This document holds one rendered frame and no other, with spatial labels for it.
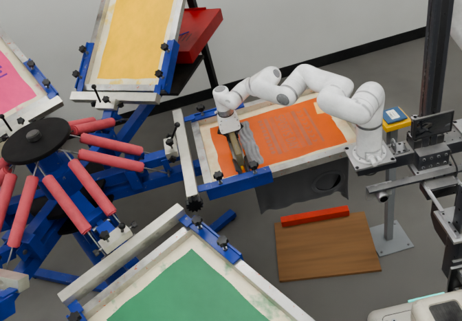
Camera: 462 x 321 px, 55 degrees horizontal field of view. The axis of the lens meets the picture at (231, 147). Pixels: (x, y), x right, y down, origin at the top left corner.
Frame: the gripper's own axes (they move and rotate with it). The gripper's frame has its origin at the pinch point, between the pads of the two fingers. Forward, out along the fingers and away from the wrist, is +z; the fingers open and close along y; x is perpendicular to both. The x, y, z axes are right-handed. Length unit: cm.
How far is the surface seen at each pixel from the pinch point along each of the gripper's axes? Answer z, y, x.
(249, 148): 5.6, 6.7, -5.1
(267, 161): 6.0, 12.2, -17.4
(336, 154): 3, 42, -29
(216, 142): 6.1, -8.2, 7.0
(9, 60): -30, -116, 95
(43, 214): 0, -94, -16
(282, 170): 2.8, 16.5, -29.3
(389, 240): 101, 77, -15
